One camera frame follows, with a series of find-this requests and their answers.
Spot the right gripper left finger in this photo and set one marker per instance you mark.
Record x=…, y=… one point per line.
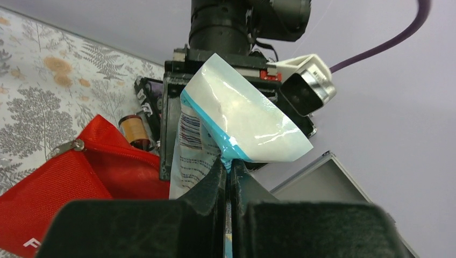
x=192, y=225

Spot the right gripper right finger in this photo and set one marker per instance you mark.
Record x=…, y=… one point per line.
x=263, y=226

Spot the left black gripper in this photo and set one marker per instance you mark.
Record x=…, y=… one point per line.
x=186, y=62

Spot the blue white wipes pack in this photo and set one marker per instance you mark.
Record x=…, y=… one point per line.
x=223, y=117

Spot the red first aid pouch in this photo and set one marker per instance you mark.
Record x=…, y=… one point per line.
x=98, y=164

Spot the amber medicine bottle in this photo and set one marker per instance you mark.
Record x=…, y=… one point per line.
x=134, y=131

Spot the grey metal medicine box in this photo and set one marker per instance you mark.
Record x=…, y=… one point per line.
x=342, y=181

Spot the black poker chip case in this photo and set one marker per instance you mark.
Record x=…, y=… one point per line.
x=149, y=93

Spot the floral table mat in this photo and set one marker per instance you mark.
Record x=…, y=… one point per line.
x=52, y=84

